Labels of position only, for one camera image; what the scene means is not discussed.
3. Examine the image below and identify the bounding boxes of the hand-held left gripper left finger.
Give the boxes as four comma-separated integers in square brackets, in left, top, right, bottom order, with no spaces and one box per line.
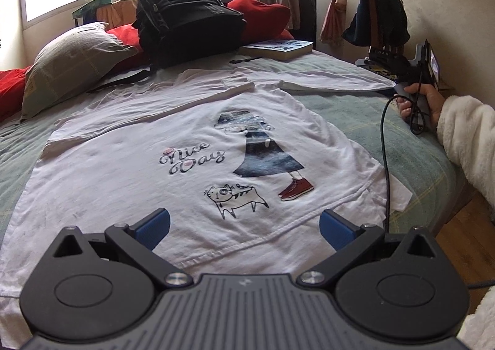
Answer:
[52,207,193,290]

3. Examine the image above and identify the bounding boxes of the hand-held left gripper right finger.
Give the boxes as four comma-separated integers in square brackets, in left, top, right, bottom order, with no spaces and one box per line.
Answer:
[298,209,438,290]

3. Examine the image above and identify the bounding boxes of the white printed t-shirt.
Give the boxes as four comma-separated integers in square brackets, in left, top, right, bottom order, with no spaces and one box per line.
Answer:
[0,53,413,332]

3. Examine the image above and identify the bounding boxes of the person's right hand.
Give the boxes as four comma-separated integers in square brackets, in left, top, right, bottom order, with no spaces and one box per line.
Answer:
[395,83,452,131]

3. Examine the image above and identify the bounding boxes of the dark jacket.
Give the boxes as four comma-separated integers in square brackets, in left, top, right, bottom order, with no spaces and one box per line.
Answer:
[341,0,411,50]

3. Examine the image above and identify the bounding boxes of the green checked bed blanket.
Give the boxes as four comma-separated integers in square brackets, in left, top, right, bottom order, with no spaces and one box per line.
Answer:
[0,48,470,350]

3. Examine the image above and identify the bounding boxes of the paperback book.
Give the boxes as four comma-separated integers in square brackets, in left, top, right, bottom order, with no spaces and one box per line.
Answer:
[241,39,315,62]

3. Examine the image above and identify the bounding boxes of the red quilt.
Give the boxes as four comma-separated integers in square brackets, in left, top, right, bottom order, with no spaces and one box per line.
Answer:
[0,0,293,123]

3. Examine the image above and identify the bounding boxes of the white folded cloth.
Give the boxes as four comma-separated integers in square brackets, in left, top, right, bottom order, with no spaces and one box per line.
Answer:
[104,66,157,86]

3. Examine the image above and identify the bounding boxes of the person's white fleece robe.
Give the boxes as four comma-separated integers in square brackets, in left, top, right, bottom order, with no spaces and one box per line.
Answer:
[459,287,495,350]

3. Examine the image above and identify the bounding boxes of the grey-green pillow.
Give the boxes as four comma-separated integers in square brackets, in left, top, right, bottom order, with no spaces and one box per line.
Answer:
[20,21,140,121]

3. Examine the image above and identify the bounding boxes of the black backpack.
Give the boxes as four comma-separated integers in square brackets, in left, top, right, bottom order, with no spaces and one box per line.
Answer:
[86,0,249,94]

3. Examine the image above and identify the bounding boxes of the brown paper bag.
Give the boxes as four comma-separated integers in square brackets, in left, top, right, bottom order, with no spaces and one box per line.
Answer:
[96,0,140,28]

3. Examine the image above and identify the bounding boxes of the green box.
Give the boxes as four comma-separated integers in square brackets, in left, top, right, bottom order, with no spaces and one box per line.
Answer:
[71,0,114,25]

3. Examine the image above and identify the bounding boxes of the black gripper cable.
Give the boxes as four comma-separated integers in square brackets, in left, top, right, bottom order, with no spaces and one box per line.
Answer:
[380,81,428,237]

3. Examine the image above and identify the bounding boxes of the small black strap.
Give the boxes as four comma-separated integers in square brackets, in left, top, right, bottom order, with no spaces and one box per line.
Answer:
[228,55,268,65]

